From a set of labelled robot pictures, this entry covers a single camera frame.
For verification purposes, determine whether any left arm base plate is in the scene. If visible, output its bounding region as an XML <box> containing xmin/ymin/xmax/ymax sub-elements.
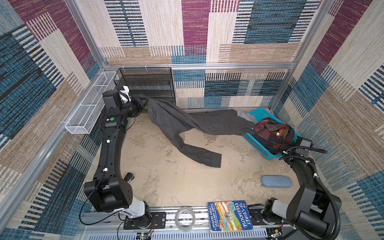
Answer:
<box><xmin>123</xmin><ymin>212</ymin><xmax>167</xmax><ymax>230</ymax></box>

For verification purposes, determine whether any light grey shirt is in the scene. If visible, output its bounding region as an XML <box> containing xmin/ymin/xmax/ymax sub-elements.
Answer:
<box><xmin>236</xmin><ymin>110</ymin><xmax>259</xmax><ymax>125</ymax></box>

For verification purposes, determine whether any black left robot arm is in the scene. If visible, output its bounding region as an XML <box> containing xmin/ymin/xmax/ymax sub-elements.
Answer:
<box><xmin>84</xmin><ymin>90</ymin><xmax>152</xmax><ymax>226</ymax></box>

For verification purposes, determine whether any treehouse paperback book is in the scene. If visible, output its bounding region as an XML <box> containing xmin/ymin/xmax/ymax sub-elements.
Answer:
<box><xmin>208</xmin><ymin>201</ymin><xmax>253</xmax><ymax>234</ymax></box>

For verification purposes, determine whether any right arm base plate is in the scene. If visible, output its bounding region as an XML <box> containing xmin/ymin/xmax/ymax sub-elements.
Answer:
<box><xmin>248</xmin><ymin>206</ymin><xmax>283</xmax><ymax>226</ymax></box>

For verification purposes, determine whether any dark grey pinstripe shirt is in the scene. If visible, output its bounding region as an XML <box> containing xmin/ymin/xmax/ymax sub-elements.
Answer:
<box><xmin>146</xmin><ymin>98</ymin><xmax>256</xmax><ymax>168</ymax></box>

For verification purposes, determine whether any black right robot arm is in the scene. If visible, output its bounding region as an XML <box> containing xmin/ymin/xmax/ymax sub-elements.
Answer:
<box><xmin>262</xmin><ymin>137</ymin><xmax>342</xmax><ymax>240</ymax></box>

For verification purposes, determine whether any teal plastic laundry basket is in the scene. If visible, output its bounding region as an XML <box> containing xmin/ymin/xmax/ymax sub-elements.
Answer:
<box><xmin>243</xmin><ymin>108</ymin><xmax>300</xmax><ymax>160</ymax></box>

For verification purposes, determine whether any blue oval case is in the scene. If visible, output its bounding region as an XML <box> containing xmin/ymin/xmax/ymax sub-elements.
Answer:
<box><xmin>261</xmin><ymin>175</ymin><xmax>293</xmax><ymax>188</ymax></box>

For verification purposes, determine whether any black wire shelf rack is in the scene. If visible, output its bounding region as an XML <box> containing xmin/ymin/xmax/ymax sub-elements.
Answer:
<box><xmin>114</xmin><ymin>67</ymin><xmax>176</xmax><ymax>104</ymax></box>

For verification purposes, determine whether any clear tape roll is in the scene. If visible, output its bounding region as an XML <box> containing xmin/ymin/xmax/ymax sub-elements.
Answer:
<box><xmin>175</xmin><ymin>207</ymin><xmax>196</xmax><ymax>232</ymax></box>

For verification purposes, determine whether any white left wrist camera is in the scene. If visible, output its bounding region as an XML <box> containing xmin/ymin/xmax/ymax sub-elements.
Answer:
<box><xmin>119</xmin><ymin>86</ymin><xmax>131</xmax><ymax>104</ymax></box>

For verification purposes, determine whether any white wire mesh tray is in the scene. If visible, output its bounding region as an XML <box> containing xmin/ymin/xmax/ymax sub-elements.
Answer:
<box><xmin>65</xmin><ymin>72</ymin><xmax>117</xmax><ymax>135</ymax></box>

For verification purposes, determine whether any plaid red brown shirt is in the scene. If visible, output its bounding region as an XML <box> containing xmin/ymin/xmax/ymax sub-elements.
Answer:
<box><xmin>252</xmin><ymin>118</ymin><xmax>296</xmax><ymax>155</ymax></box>

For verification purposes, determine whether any black corrugated cable hose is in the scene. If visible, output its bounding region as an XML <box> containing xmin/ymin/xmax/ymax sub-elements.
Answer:
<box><xmin>280</xmin><ymin>145</ymin><xmax>342</xmax><ymax>240</ymax></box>

